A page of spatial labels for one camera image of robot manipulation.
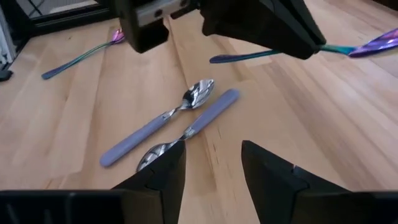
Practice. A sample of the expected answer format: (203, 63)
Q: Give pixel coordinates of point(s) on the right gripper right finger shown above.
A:
(295, 202)

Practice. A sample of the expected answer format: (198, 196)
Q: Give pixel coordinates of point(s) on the iridescent rainbow spoon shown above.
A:
(118, 36)
(379, 43)

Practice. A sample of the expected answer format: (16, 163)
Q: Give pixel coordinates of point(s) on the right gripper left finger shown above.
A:
(140, 205)

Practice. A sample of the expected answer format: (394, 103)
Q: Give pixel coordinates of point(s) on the black aluminium frame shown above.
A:
(68, 19)

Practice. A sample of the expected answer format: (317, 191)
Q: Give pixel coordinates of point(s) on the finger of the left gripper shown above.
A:
(248, 25)
(306, 21)

